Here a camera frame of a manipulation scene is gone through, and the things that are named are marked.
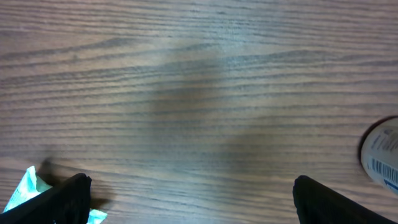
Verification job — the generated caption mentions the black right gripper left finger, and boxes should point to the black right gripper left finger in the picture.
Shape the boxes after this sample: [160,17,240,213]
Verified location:
[1,173,91,224]

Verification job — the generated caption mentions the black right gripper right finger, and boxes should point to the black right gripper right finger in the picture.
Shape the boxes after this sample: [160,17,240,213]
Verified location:
[293,175,397,224]

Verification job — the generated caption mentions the teal snack packet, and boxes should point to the teal snack packet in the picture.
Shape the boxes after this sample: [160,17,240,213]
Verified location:
[2,166,108,224]

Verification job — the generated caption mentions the green white yogurt cup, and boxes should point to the green white yogurt cup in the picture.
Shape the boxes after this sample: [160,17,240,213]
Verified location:
[359,116,397,194]

